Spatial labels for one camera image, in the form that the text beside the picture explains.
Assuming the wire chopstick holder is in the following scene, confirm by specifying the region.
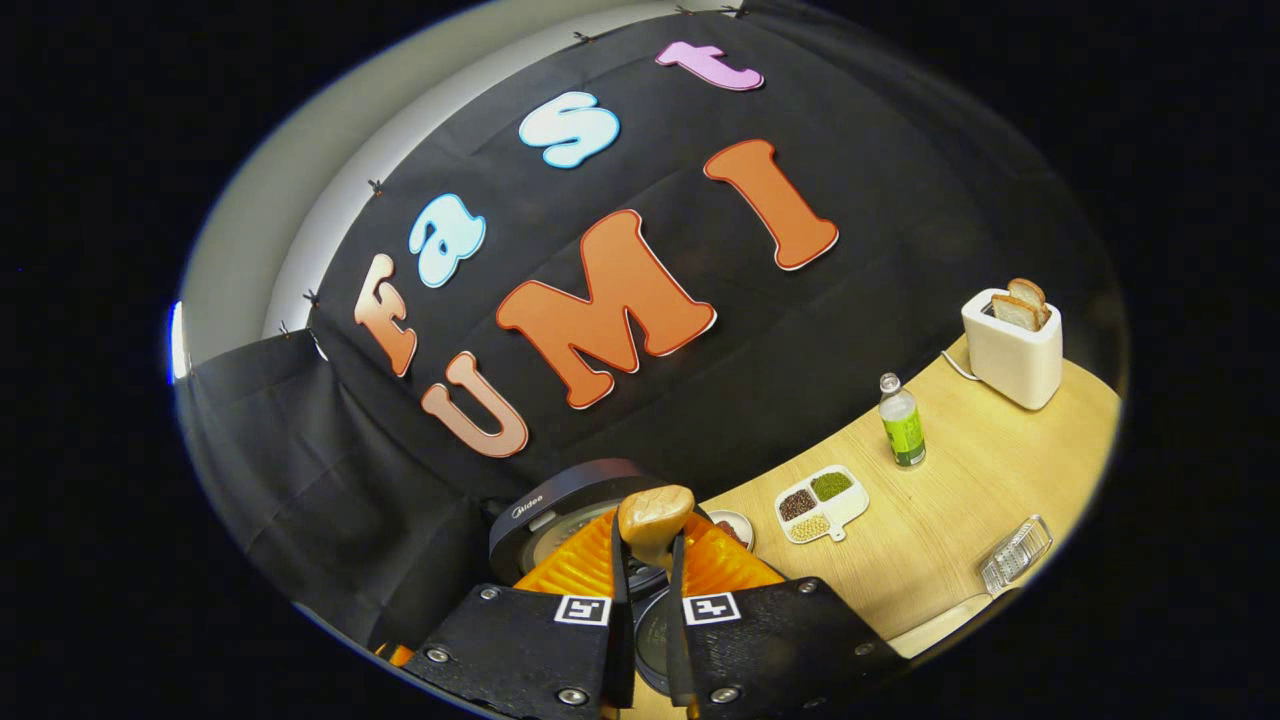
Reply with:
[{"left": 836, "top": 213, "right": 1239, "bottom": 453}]
[{"left": 980, "top": 515, "right": 1053, "bottom": 597}]

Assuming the black rice cooker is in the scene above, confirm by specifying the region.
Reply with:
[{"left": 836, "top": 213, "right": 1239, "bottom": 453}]
[{"left": 488, "top": 458, "right": 761, "bottom": 701}]

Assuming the black backdrop cloth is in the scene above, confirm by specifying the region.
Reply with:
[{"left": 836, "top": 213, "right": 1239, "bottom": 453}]
[{"left": 175, "top": 0, "right": 1131, "bottom": 651}]

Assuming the white toaster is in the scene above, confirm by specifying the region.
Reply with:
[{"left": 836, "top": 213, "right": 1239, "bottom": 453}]
[{"left": 962, "top": 288, "right": 1063, "bottom": 411}]

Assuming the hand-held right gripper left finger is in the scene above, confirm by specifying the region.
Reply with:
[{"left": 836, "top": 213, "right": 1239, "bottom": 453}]
[{"left": 400, "top": 510, "right": 636, "bottom": 720}]

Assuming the cream square rice dish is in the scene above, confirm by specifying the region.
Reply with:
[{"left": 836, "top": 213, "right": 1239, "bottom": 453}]
[{"left": 887, "top": 590, "right": 1021, "bottom": 659}]

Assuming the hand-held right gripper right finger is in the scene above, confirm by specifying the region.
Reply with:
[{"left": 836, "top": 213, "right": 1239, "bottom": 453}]
[{"left": 668, "top": 515, "right": 906, "bottom": 720}]

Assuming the wooden spoon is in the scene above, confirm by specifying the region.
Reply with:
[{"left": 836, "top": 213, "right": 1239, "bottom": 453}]
[{"left": 617, "top": 485, "right": 696, "bottom": 573}]

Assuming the white divided bean dish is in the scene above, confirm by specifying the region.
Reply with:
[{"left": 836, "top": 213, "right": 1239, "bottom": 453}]
[{"left": 775, "top": 465, "right": 869, "bottom": 544}]

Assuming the small round bean dish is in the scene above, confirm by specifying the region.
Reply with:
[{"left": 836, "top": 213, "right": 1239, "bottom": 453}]
[{"left": 705, "top": 509, "right": 756, "bottom": 553}]

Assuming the green drink bottle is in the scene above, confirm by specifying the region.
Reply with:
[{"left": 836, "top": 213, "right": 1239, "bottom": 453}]
[{"left": 879, "top": 373, "right": 927, "bottom": 469}]

